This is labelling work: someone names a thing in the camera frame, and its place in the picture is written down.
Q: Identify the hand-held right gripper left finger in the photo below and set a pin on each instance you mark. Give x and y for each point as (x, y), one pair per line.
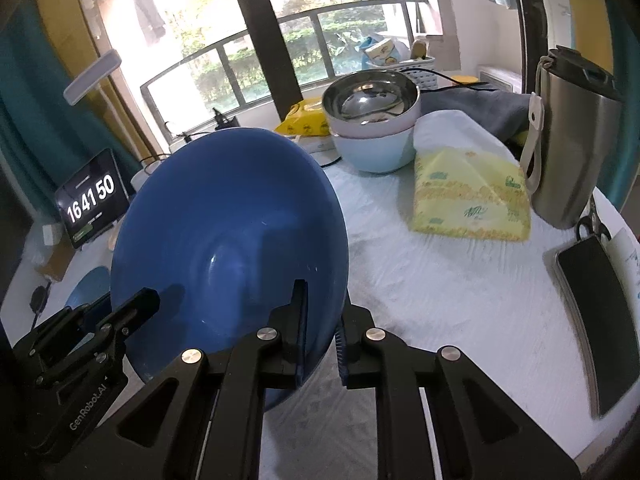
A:
(301, 340)

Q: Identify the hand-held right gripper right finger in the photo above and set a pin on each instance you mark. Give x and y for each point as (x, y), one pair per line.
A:
(341, 355)

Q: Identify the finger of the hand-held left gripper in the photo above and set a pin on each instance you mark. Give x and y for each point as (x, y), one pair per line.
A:
(135, 307)

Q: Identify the blue plate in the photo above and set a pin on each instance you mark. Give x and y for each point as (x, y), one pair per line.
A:
(87, 282)

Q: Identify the large blue bowl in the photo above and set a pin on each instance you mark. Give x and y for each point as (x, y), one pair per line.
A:
(210, 240)

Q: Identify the cardboard box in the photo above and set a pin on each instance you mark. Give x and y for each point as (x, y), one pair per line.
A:
(55, 260)

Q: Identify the black round gadget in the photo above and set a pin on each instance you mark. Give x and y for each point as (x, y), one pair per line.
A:
(39, 300)

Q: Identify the small white box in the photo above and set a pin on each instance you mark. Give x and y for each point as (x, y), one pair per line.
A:
(52, 234)

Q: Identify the tablet showing clock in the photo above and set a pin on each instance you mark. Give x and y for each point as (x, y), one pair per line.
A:
(92, 195)

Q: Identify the white flat box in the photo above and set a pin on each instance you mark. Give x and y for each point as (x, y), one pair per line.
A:
(320, 145)

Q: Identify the yellow tissue pack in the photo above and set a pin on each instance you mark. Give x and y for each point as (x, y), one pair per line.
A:
(470, 200)

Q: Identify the light blue bowl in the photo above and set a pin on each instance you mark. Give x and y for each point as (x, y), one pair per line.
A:
(375, 152)

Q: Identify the black charger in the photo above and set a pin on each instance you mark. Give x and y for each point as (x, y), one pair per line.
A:
(227, 120)

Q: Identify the teal curtain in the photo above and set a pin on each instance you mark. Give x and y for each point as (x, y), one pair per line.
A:
(627, 150)
(40, 110)

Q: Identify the yellow wet wipes pack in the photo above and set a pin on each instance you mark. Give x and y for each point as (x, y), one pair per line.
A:
(305, 117)

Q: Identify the white desk lamp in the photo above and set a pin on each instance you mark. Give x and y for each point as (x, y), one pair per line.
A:
(92, 77)

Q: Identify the pink steel-lined bowl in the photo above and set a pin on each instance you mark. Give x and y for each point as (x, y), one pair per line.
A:
(370, 97)

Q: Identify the black phone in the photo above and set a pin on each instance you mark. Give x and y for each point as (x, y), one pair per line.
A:
(595, 320)

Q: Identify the grey cloth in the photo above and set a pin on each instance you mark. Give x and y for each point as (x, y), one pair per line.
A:
(480, 110)

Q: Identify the white basket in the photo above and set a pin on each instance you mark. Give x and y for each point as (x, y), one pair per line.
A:
(420, 75)

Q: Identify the white printed paper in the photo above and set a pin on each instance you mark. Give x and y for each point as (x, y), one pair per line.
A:
(625, 255)

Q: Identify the hanging dark garment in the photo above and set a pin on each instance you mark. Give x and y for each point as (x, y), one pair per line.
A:
(147, 5)

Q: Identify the balcony railing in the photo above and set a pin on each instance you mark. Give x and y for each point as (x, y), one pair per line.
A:
(320, 35)

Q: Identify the steel thermos mug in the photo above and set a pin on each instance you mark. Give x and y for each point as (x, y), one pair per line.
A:
(570, 150)

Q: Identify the white storage box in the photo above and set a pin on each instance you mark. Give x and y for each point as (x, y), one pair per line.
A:
(500, 79)

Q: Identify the dark sliding door frame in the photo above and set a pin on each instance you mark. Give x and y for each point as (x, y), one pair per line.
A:
(260, 35)

